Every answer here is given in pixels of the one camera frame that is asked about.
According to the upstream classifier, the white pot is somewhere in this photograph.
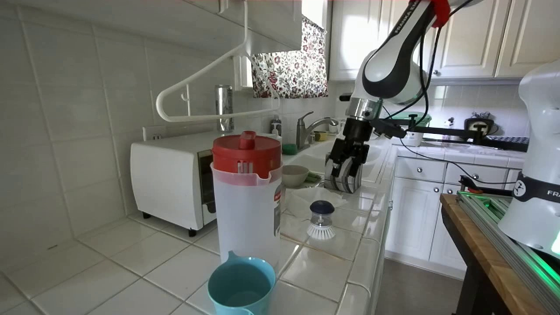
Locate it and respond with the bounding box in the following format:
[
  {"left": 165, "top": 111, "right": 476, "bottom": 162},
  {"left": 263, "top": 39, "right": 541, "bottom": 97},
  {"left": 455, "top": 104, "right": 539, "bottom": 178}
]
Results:
[{"left": 399, "top": 129, "right": 427, "bottom": 148}]

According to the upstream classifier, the beige bowl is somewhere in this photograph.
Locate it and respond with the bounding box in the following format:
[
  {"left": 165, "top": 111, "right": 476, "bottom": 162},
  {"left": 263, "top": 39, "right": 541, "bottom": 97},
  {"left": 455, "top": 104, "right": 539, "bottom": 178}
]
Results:
[{"left": 280, "top": 164, "right": 312, "bottom": 190}]

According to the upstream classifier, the black table clamp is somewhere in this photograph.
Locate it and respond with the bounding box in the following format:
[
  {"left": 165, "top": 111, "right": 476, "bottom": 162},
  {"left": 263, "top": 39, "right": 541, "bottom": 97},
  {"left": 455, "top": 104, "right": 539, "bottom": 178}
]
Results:
[{"left": 459, "top": 174, "right": 522, "bottom": 199}]

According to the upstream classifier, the aluminium rail with green light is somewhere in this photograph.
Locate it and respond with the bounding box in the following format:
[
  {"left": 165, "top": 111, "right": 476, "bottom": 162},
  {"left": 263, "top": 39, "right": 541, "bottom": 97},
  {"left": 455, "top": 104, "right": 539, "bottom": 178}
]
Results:
[{"left": 455, "top": 190, "right": 560, "bottom": 315}]

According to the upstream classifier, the teal plastic measuring cup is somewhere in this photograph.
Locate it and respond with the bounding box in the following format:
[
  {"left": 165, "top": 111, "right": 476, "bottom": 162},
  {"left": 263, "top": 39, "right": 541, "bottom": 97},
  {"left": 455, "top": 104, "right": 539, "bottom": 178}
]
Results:
[{"left": 207, "top": 251, "right": 279, "bottom": 315}]

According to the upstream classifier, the white base cabinet drawer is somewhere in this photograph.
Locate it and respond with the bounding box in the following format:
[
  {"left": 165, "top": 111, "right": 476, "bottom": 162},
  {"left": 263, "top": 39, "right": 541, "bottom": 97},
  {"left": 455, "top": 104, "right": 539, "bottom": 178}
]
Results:
[
  {"left": 398, "top": 157, "right": 450, "bottom": 185},
  {"left": 443, "top": 164, "right": 522, "bottom": 192}
]

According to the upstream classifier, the white toaster oven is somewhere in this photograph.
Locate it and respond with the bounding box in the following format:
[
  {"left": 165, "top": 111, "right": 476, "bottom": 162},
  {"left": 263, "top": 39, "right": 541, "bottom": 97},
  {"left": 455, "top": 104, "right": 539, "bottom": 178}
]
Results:
[{"left": 128, "top": 130, "right": 235, "bottom": 239}]

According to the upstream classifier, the white base cabinet door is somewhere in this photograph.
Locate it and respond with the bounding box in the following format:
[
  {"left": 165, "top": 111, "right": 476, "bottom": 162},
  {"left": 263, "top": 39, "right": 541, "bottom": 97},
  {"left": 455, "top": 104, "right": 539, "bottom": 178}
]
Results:
[
  {"left": 427, "top": 183, "right": 469, "bottom": 276},
  {"left": 384, "top": 176, "right": 443, "bottom": 263}
]

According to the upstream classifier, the clear pitcher with red lid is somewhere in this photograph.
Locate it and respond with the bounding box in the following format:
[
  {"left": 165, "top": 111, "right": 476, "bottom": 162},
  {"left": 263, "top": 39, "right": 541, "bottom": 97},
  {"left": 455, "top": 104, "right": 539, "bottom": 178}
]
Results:
[{"left": 209, "top": 130, "right": 287, "bottom": 269}]

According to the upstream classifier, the small soap dispenser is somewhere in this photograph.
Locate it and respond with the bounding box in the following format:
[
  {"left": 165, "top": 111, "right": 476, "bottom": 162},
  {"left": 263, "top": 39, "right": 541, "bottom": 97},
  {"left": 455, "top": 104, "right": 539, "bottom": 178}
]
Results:
[{"left": 268, "top": 118, "right": 286, "bottom": 141}]

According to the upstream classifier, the white plastic clothes hanger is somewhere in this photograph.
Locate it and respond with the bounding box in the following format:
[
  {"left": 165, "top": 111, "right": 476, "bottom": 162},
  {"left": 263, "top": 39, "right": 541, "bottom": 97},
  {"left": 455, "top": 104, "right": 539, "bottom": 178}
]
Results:
[{"left": 154, "top": 0, "right": 282, "bottom": 127}]

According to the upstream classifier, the wooden table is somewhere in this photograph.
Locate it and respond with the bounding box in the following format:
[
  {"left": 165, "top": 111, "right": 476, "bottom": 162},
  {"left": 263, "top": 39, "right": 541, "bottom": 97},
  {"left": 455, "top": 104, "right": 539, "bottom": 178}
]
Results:
[{"left": 440, "top": 193, "right": 550, "bottom": 315}]

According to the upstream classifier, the black camera cable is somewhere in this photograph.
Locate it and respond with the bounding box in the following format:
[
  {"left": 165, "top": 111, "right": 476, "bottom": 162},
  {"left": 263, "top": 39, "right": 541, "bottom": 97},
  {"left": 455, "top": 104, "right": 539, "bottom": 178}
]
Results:
[{"left": 399, "top": 137, "right": 471, "bottom": 181}]

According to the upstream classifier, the red arm strap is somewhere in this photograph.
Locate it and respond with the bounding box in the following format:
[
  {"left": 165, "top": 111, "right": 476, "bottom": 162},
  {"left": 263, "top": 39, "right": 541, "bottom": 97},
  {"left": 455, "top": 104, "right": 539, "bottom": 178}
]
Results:
[{"left": 429, "top": 0, "right": 454, "bottom": 31}]

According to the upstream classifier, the steel cylinder canister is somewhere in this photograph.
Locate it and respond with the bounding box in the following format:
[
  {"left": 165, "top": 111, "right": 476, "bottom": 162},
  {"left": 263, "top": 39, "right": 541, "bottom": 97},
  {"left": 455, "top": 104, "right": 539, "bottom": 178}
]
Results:
[{"left": 216, "top": 85, "right": 237, "bottom": 136}]

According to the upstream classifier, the white under-cabinet box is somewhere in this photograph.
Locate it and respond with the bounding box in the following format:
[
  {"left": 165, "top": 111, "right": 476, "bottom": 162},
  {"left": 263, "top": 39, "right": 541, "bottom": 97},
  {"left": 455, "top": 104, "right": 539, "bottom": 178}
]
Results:
[{"left": 233, "top": 55, "right": 256, "bottom": 92}]

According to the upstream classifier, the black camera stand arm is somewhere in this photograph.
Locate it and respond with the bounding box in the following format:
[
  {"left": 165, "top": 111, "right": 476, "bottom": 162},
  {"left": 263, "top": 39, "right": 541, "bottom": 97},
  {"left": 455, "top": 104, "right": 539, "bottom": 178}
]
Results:
[{"left": 401, "top": 113, "right": 489, "bottom": 146}]

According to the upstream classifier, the green plastic container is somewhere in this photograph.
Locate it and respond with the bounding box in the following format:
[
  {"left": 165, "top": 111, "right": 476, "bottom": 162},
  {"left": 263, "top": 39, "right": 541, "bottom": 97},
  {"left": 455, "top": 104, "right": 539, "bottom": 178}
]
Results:
[{"left": 405, "top": 111, "right": 434, "bottom": 130}]

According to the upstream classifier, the floral window curtain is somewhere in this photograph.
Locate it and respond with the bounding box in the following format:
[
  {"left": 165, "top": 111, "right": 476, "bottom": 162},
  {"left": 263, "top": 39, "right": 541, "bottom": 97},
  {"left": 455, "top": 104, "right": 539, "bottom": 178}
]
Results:
[{"left": 251, "top": 20, "right": 329, "bottom": 101}]

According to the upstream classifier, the chrome kitchen faucet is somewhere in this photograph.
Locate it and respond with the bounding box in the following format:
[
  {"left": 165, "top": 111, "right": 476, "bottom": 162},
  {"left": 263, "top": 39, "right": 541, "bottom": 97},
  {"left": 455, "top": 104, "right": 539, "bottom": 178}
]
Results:
[{"left": 294, "top": 111, "right": 340, "bottom": 151}]

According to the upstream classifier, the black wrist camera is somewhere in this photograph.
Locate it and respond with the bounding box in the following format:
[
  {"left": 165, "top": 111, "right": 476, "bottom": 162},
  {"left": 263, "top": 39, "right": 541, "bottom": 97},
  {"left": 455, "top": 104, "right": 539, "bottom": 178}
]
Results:
[{"left": 373, "top": 118, "right": 410, "bottom": 141}]

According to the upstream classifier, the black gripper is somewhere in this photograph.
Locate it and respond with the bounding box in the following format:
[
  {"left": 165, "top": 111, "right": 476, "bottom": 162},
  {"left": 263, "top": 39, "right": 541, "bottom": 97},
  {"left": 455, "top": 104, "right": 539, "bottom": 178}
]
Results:
[{"left": 324, "top": 118, "right": 375, "bottom": 192}]

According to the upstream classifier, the black stove grate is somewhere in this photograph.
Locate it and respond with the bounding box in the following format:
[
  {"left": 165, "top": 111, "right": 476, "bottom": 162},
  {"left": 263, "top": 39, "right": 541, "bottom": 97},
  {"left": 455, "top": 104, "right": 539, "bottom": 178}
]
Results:
[{"left": 482, "top": 136, "right": 532, "bottom": 155}]

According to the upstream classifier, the small glass jar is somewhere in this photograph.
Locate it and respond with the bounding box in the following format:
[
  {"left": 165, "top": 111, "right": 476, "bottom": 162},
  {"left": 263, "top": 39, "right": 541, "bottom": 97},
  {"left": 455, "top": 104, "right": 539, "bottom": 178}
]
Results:
[{"left": 307, "top": 200, "right": 338, "bottom": 244}]

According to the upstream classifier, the black round dial appliance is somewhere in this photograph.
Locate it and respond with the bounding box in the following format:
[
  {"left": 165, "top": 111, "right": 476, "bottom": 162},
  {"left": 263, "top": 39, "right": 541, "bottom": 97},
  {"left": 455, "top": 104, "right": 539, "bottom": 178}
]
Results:
[{"left": 464, "top": 113, "right": 499, "bottom": 139}]

